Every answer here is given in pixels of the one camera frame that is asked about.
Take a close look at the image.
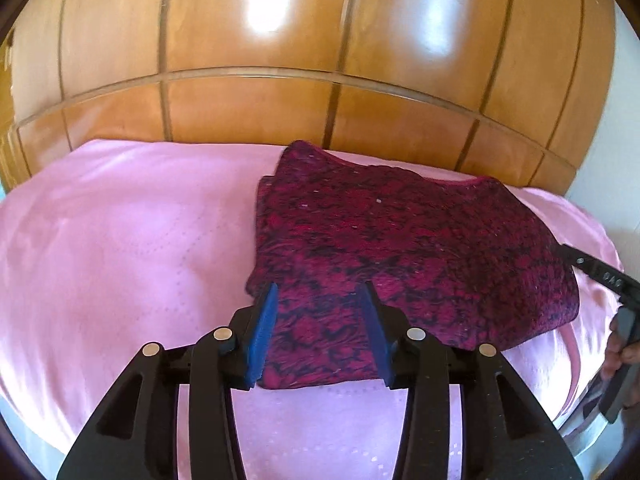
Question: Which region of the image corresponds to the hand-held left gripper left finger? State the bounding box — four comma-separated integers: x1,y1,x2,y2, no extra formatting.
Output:
56,281,279,480

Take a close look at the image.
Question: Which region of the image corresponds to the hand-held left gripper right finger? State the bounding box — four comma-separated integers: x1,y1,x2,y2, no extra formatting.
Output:
361,280,584,480

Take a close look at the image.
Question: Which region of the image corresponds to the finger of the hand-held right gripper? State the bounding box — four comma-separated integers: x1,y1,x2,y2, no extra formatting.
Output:
556,243,640,307

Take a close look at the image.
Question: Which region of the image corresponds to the magenta knit sweater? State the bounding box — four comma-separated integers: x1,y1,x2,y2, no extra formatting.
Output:
244,140,581,391

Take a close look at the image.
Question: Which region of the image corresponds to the person's right hand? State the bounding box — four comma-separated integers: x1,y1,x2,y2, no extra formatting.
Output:
600,317,640,383

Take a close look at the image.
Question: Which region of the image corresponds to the striped mattress edge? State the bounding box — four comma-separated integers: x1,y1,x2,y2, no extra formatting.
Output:
559,374,614,457

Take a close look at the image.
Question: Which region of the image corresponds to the pink bed sheet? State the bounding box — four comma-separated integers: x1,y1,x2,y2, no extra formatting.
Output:
0,137,624,480

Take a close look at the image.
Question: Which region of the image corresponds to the wooden headboard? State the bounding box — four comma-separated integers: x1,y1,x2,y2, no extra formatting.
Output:
0,0,617,196

